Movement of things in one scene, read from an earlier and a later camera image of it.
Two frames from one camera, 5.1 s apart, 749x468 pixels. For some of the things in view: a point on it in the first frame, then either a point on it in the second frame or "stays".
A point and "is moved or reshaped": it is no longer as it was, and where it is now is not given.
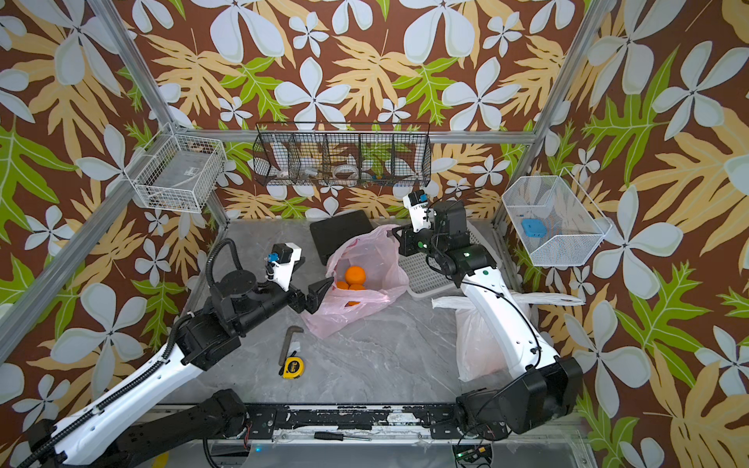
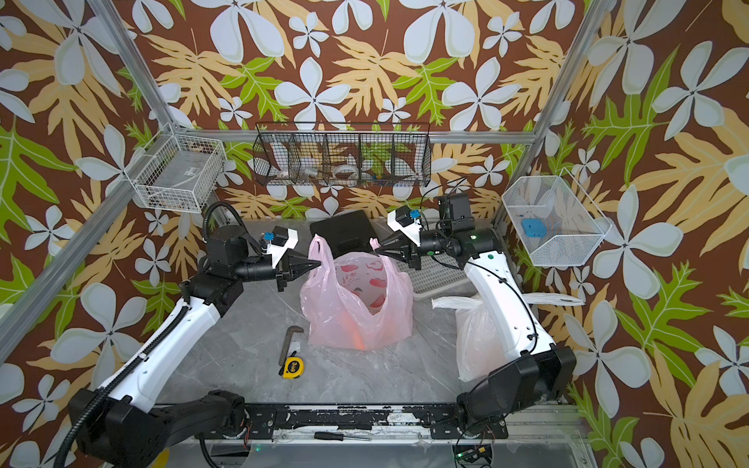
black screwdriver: x=336 y=436 stays
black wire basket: x=344 y=154 stays
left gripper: x=297 y=303 → x=287 y=272
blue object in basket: x=533 y=227 stays
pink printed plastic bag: x=376 y=252 is moved or reshaped
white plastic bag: x=476 y=354 stays
